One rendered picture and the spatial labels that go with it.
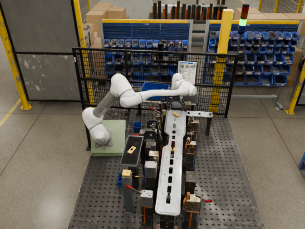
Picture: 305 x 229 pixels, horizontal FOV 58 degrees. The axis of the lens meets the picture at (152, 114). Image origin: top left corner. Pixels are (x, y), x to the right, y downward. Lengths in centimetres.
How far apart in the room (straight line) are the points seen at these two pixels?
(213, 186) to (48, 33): 329
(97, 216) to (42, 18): 309
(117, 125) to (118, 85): 72
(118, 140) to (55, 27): 225
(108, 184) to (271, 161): 243
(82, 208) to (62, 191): 117
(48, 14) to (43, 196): 255
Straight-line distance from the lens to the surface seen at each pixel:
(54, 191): 376
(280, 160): 433
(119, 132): 300
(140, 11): 921
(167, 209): 216
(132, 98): 237
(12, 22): 483
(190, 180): 231
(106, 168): 288
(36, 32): 472
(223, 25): 315
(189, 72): 329
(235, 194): 273
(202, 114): 310
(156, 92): 251
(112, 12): 708
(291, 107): 536
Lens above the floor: 273
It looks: 34 degrees down
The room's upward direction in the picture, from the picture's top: straight up
